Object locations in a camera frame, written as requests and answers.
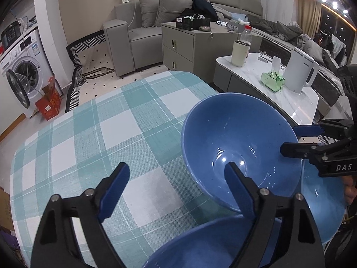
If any grey blanket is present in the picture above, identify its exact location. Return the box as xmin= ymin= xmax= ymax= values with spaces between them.
xmin=245 ymin=14 xmax=346 ymax=70

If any black and white rug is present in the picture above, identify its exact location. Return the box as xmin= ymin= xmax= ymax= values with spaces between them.
xmin=66 ymin=32 xmax=168 ymax=113

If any blue bowl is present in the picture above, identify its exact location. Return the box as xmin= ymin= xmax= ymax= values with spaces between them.
xmin=142 ymin=214 xmax=282 ymax=268
xmin=181 ymin=93 xmax=305 ymax=213
xmin=300 ymin=156 xmax=348 ymax=245

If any white washing machine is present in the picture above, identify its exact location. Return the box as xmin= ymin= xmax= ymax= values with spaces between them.
xmin=0 ymin=26 xmax=52 ymax=115

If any green tissue pack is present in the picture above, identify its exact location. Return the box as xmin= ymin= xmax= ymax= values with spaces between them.
xmin=261 ymin=56 xmax=285 ymax=92

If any purple bag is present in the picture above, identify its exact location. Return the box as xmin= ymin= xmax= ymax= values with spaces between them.
xmin=0 ymin=229 xmax=20 ymax=257

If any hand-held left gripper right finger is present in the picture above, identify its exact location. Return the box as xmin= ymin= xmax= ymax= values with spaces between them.
xmin=224 ymin=161 xmax=326 ymax=268

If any person's right hand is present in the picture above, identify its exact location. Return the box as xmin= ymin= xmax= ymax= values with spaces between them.
xmin=344 ymin=177 xmax=357 ymax=205

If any black pressure cooker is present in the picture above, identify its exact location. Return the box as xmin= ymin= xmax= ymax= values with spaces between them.
xmin=1 ymin=21 xmax=21 ymax=48

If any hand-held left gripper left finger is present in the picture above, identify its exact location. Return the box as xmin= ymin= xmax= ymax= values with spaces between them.
xmin=31 ymin=162 xmax=131 ymax=268

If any cream tumbler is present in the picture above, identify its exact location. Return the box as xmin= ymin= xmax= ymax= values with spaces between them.
xmin=231 ymin=40 xmax=251 ymax=67

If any grey cushion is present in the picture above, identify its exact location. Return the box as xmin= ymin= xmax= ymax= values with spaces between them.
xmin=137 ymin=0 xmax=164 ymax=28
xmin=153 ymin=0 xmax=196 ymax=28

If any grey drawer cabinet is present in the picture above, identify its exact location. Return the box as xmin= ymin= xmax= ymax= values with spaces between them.
xmin=161 ymin=21 xmax=263 ymax=71

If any teal plaid tablecloth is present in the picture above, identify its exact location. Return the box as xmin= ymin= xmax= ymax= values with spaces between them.
xmin=10 ymin=71 xmax=282 ymax=268

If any red cardboard box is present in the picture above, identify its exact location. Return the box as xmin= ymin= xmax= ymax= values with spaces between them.
xmin=35 ymin=73 xmax=62 ymax=120

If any beige curtain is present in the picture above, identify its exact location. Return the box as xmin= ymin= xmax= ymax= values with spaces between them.
xmin=297 ymin=0 xmax=322 ymax=34

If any grey sofa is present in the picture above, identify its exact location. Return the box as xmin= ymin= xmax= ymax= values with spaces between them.
xmin=103 ymin=0 xmax=264 ymax=77

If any black box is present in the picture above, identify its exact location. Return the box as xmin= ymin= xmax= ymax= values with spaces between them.
xmin=176 ymin=14 xmax=211 ymax=31

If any white electric kettle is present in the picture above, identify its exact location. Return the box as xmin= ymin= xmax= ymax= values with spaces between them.
xmin=284 ymin=47 xmax=320 ymax=94

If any clear bottle with red cap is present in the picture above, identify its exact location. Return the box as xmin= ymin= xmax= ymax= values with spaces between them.
xmin=240 ymin=25 xmax=253 ymax=59

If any white marble coffee table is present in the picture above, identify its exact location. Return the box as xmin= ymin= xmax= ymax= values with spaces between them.
xmin=213 ymin=52 xmax=320 ymax=126

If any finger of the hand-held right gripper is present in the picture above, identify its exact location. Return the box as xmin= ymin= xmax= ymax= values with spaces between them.
xmin=293 ymin=119 xmax=352 ymax=138
xmin=280 ymin=138 xmax=349 ymax=159

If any dark jacket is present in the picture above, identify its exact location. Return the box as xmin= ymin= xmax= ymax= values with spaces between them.
xmin=181 ymin=0 xmax=218 ymax=21

